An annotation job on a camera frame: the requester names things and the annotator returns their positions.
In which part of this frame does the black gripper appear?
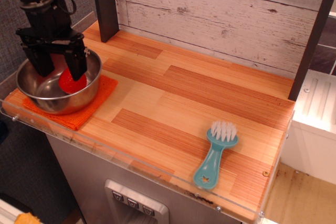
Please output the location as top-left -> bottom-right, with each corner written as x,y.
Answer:
16,6 -> 87,81

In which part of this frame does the orange cloth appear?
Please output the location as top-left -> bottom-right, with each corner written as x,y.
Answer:
22,74 -> 118,131

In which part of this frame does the teal scrub brush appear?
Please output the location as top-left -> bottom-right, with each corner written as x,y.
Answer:
193,121 -> 238,190

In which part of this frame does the dark right shelf post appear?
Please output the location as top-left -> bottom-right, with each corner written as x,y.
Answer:
288,0 -> 334,101

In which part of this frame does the clear acrylic front guard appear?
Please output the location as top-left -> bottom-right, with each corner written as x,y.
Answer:
1,101 -> 260,223

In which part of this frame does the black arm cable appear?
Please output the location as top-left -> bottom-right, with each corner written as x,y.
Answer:
51,0 -> 77,16

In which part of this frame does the stainless steel bowl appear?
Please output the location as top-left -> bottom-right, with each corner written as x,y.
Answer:
16,50 -> 102,115

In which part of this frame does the white toy sink unit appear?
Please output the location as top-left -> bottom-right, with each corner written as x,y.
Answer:
281,70 -> 335,184

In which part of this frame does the red toy strawberry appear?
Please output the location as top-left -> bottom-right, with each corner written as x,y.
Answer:
58,68 -> 87,94

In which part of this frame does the clear acrylic side guard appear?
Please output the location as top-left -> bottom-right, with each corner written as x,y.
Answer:
256,111 -> 295,223

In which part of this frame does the yellow object at corner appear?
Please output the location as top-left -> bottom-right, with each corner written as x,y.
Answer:
14,212 -> 41,224

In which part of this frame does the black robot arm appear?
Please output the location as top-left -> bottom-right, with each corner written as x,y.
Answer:
16,0 -> 88,81

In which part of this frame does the silver dispenser button panel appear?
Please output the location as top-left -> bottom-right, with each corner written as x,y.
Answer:
104,179 -> 170,223

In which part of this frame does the grey toy fridge cabinet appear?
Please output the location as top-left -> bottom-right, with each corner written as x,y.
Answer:
47,136 -> 240,223

